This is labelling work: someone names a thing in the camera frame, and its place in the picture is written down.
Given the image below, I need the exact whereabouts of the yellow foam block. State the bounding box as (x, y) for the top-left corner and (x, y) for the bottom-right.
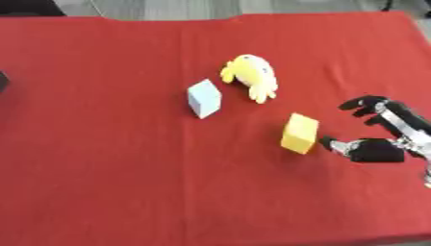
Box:
(279, 112), (322, 156)

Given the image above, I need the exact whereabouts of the black chair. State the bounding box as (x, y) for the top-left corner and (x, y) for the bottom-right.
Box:
(0, 0), (67, 17)

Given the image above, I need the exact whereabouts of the black box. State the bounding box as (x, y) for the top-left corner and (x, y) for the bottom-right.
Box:
(0, 70), (13, 94)

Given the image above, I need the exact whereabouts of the pale blue foam block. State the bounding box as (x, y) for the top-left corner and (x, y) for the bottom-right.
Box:
(185, 78), (224, 120)

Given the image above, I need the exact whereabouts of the yellow soft toy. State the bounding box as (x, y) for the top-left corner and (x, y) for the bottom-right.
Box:
(218, 54), (280, 105)

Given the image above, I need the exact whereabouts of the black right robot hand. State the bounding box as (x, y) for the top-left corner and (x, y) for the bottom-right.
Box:
(317, 94), (431, 163)

